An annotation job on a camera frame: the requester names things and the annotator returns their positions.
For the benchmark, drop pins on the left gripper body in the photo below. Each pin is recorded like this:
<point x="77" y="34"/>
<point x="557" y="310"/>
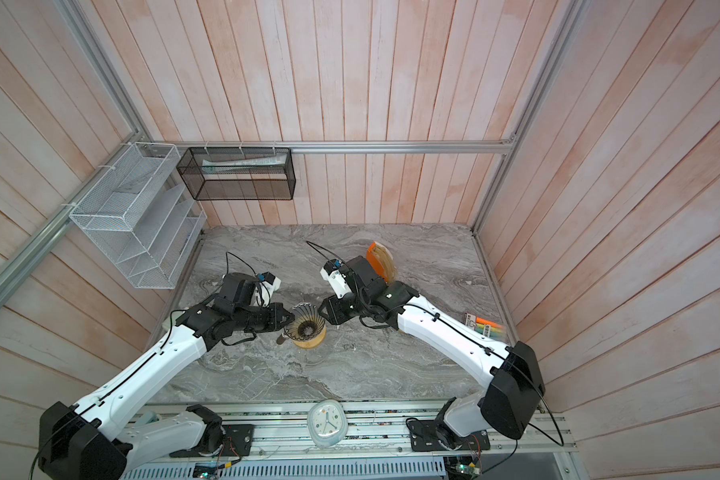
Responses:
<point x="267" y="318"/>

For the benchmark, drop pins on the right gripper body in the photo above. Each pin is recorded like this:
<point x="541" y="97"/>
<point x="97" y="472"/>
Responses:
<point x="339" y="306"/>

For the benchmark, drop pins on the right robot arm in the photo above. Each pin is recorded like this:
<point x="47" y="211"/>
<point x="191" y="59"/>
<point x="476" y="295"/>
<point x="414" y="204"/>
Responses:
<point x="510" y="376"/>

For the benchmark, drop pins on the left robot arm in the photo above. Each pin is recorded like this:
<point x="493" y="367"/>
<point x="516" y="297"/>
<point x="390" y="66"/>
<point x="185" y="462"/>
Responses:
<point x="92" y="438"/>

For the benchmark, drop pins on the orange coffee filter box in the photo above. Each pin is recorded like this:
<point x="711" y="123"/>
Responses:
<point x="382" y="261"/>

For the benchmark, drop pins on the white analog clock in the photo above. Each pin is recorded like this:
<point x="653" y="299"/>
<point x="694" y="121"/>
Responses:
<point x="327" y="423"/>

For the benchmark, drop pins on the coloured marker pack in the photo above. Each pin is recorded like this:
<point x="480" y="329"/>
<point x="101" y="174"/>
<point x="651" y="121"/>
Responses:
<point x="487" y="328"/>

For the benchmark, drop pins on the black mesh basket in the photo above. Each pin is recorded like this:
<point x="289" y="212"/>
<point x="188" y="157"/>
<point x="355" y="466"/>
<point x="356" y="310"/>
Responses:
<point x="238" y="173"/>

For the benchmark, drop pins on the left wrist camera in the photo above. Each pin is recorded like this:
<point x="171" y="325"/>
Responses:
<point x="269" y="284"/>

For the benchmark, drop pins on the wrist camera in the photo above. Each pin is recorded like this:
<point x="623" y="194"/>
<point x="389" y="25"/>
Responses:
<point x="269" y="284"/>
<point x="331" y="273"/>

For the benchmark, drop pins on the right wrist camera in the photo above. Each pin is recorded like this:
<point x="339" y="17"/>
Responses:
<point x="331" y="273"/>

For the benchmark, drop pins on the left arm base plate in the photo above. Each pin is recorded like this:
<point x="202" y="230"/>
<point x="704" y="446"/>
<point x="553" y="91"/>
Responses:
<point x="235" y="440"/>

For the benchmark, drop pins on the white wire mesh shelf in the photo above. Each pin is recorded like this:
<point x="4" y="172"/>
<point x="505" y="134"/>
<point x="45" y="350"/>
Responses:
<point x="145" y="227"/>

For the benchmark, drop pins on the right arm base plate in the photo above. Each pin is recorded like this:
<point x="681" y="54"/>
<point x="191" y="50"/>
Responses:
<point x="435" y="436"/>

